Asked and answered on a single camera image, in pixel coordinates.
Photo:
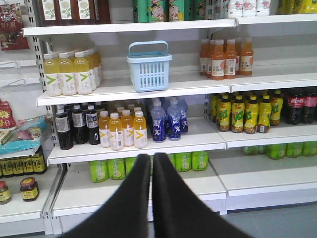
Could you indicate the light blue plastic basket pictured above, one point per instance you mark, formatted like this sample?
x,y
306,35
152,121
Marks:
x,y
149,71

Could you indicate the orange vitamin drink bottle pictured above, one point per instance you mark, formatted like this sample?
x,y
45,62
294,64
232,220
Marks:
x,y
128,129
104,129
115,132
140,130

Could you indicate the pale yellow juice bottle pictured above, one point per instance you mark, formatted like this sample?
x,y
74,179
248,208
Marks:
x,y
66,75
51,76
81,74

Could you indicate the red lid sauce jar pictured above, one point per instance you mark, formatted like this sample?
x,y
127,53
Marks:
x,y
29,189

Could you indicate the plastic cola bottle red label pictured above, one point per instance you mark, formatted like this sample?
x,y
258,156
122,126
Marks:
x,y
310,96
295,104

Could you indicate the dark tea bottle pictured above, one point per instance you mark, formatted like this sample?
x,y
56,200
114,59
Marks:
x,y
63,129
92,125
79,123

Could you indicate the white metal shelf unit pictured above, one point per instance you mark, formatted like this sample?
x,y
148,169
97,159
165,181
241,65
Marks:
x,y
267,198

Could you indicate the blue snack bag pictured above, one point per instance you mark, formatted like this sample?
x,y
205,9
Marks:
x,y
29,133

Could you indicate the yellow lemon tea bottle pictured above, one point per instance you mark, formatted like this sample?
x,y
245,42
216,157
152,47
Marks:
x,y
237,114
276,107
264,115
251,115
224,110

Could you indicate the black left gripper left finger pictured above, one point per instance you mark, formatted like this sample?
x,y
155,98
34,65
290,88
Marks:
x,y
124,215

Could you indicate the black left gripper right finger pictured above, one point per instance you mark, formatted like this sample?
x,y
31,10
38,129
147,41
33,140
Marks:
x,y
178,212

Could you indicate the green tea bottle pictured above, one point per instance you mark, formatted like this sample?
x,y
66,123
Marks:
x,y
98,171
116,169
199,160
183,161

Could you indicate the blue sports drink bottle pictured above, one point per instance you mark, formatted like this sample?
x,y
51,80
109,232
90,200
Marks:
x,y
158,120
174,117
183,108

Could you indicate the white peach yogurt bottle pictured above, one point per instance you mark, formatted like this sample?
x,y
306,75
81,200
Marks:
x,y
235,8
249,8
263,7

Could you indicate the green cartoon milk can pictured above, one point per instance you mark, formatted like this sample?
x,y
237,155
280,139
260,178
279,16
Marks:
x,y
157,10
176,10

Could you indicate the orange C100 juice bottle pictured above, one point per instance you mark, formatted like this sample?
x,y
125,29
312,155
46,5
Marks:
x,y
247,58
230,60
218,61

